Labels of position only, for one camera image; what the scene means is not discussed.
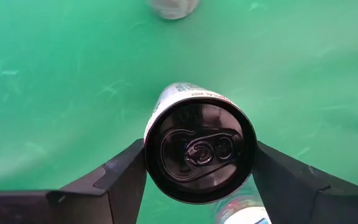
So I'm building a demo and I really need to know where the white Celsius can black lid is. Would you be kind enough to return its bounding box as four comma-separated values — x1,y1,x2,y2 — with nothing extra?
143,82,258,205

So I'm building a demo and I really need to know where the green table mat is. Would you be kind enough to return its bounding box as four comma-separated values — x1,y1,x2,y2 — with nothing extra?
0,0,358,224

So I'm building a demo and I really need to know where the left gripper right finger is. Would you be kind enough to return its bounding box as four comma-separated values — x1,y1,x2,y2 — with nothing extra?
252,141,358,224

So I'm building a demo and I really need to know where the white Raspberry Lime can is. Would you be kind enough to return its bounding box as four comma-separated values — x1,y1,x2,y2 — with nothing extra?
213,175,272,224

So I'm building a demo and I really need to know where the silver Diet Coke can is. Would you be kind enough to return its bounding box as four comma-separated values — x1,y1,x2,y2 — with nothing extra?
146,0,200,21

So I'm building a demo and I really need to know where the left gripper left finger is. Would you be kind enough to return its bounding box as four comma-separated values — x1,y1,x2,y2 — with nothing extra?
0,138,148,224

